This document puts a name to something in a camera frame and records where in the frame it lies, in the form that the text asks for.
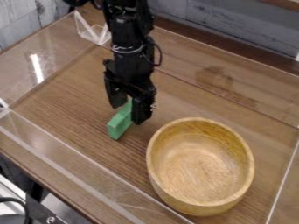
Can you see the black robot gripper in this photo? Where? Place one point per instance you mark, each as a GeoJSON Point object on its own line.
{"type": "Point", "coordinates": [127, 77]}

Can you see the green rectangular block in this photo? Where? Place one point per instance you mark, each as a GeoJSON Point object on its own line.
{"type": "Point", "coordinates": [120, 122]}

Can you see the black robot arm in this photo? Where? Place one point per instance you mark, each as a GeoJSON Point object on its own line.
{"type": "Point", "coordinates": [130, 21]}

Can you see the brown wooden bowl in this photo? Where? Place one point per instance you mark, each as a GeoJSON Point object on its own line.
{"type": "Point", "coordinates": [201, 166]}

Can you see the clear acrylic corner bracket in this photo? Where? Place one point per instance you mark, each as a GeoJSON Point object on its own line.
{"type": "Point", "coordinates": [95, 33]}

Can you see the black metal table frame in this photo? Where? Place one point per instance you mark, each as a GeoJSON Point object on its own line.
{"type": "Point", "coordinates": [22, 196]}

